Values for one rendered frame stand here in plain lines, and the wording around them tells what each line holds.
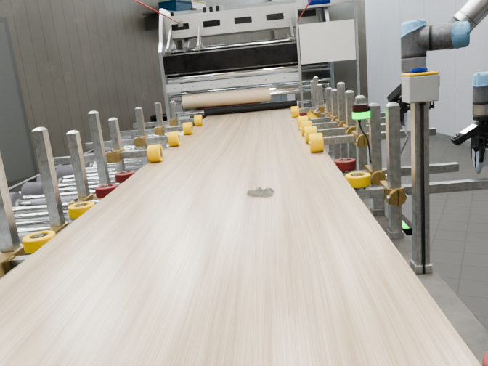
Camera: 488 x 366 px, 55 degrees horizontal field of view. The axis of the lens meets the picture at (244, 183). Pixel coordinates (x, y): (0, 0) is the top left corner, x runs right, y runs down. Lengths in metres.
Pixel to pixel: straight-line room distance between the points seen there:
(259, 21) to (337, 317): 3.97
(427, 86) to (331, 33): 3.08
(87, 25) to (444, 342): 7.12
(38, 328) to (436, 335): 0.59
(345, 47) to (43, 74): 4.10
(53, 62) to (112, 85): 1.11
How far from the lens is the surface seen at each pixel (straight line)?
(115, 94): 7.70
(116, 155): 2.18
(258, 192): 1.41
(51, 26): 7.05
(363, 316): 0.73
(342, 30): 4.28
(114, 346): 0.73
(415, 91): 1.21
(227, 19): 4.56
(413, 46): 1.56
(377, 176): 1.74
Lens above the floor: 1.26
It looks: 13 degrees down
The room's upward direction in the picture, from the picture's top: 6 degrees counter-clockwise
